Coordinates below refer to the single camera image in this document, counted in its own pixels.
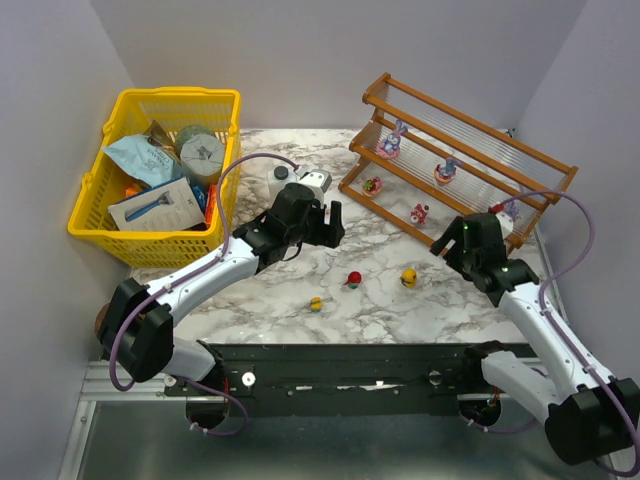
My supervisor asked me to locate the pink figure toy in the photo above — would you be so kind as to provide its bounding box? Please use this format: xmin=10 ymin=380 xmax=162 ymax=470
xmin=410 ymin=204 xmax=429 ymax=227

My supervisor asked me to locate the purple bunny pink donut toy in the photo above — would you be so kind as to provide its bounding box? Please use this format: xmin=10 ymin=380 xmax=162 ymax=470
xmin=503 ymin=200 xmax=520 ymax=222

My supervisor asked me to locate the red cap toy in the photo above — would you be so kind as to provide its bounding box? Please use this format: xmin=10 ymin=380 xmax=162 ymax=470
xmin=344 ymin=271 xmax=362 ymax=289

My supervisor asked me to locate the purple bunny orange cup toy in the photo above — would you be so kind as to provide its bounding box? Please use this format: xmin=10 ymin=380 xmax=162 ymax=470
xmin=434 ymin=157 xmax=462 ymax=186

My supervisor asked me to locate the yellow duck toy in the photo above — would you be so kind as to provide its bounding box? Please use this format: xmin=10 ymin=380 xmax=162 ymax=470
xmin=400 ymin=268 xmax=417 ymax=288

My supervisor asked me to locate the small yellow blue toy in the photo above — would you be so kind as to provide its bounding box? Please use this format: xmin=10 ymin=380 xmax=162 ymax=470
xmin=309 ymin=297 xmax=323 ymax=312

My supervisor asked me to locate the purple bunny pink base toy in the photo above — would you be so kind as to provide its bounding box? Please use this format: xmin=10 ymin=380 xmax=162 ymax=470
xmin=375 ymin=120 xmax=408 ymax=160

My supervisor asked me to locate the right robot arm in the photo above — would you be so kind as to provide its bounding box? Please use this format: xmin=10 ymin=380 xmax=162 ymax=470
xmin=430 ymin=212 xmax=639 ymax=465

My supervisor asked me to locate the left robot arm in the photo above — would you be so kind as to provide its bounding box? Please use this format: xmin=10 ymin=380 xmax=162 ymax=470
xmin=96 ymin=183 xmax=345 ymax=391

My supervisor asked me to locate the wooden tiered shelf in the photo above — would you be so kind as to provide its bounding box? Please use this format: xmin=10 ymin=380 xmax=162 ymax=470
xmin=339 ymin=73 xmax=578 ymax=252

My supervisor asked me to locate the white bottle black cap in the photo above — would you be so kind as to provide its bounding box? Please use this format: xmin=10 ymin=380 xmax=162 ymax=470
xmin=267 ymin=165 xmax=298 ymax=202

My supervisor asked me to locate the orange box in basket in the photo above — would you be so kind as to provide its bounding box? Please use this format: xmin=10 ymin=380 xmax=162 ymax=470
xmin=204 ymin=184 xmax=217 ymax=228

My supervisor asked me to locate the grey roll in basket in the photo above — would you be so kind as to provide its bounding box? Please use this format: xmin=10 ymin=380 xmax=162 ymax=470
xmin=180 ymin=134 xmax=225 ymax=188

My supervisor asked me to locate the razor package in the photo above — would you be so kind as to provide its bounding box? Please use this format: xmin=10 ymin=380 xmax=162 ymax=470
xmin=107 ymin=177 xmax=204 ymax=232

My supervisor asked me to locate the green round container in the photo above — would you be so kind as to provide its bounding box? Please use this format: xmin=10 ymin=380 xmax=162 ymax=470
xmin=175 ymin=124 xmax=214 ymax=153

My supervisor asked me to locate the blue pouch package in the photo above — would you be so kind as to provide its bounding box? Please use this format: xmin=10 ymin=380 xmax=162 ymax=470
xmin=102 ymin=134 xmax=183 ymax=187

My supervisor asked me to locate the yellow plastic basket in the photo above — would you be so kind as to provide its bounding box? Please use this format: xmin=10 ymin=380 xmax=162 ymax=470
xmin=67 ymin=86 xmax=242 ymax=268

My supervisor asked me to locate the brown tape roll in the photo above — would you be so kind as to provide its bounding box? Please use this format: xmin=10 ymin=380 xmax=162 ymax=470
xmin=94 ymin=303 xmax=110 ymax=335

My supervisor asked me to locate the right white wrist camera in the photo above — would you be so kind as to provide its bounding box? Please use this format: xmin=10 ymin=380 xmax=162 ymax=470
xmin=489 ymin=203 xmax=515 ymax=238

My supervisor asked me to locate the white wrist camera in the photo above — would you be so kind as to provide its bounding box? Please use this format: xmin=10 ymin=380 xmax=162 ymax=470
xmin=489 ymin=203 xmax=515 ymax=238
xmin=298 ymin=169 xmax=332 ymax=204

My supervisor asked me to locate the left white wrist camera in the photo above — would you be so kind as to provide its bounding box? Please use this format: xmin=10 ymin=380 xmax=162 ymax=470
xmin=298 ymin=169 xmax=332 ymax=204

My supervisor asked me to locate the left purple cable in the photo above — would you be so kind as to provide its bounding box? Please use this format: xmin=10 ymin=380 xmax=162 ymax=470
xmin=108 ymin=153 xmax=301 ymax=437

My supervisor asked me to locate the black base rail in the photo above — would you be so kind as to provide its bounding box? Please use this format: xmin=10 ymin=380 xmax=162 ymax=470
xmin=102 ymin=342 xmax=541 ymax=419

